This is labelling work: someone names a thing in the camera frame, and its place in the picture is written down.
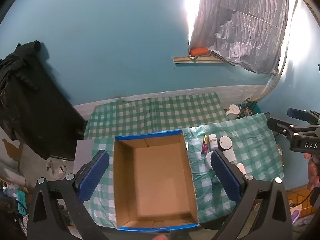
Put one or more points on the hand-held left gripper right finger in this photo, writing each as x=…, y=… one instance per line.
x=226, y=177

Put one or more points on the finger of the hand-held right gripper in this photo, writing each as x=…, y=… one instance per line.
x=297, y=113
x=281, y=128

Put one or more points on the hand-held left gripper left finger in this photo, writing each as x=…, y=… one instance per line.
x=93, y=173

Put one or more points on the small white bottle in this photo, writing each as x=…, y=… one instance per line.
x=241, y=168

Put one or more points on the white power adapter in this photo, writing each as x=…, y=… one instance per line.
x=230, y=155

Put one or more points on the white octagonal case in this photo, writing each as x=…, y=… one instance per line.
x=208, y=161

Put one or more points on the round silver disc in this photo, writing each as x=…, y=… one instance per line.
x=225, y=142

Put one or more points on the white pill bottle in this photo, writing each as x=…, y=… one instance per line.
x=213, y=142

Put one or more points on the pink and gold lighter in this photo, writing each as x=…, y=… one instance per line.
x=205, y=145

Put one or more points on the blue-rimmed cardboard box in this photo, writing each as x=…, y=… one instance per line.
x=155, y=175

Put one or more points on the person's right hand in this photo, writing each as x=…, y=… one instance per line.
x=314, y=175

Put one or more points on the pale green checked plastic sheet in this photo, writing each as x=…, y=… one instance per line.
x=250, y=140

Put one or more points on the dark green mesh bag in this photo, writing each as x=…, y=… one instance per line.
x=250, y=108

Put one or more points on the white cup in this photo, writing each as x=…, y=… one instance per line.
x=233, y=110

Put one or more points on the teal packet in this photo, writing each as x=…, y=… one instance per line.
x=19, y=198

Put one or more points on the dark green checked tablecloth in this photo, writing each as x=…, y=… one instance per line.
x=155, y=112

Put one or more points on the black cloth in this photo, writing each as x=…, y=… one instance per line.
x=30, y=105

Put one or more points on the silver plastic tarp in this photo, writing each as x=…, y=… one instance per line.
x=245, y=30

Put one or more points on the orange paint roller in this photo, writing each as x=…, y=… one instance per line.
x=198, y=51

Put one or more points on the wooden wall ledge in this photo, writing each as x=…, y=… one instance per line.
x=182, y=60

